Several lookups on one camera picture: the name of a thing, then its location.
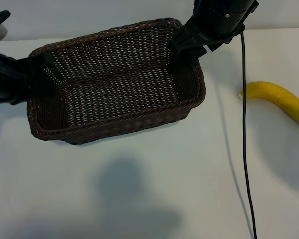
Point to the dark brown wicker basket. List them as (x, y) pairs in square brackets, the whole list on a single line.
[(114, 94)]

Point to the yellow banana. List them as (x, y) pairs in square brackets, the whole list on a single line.
[(276, 93)]

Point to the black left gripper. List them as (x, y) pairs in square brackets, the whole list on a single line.
[(7, 84)]

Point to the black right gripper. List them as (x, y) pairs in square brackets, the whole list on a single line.
[(224, 17)]

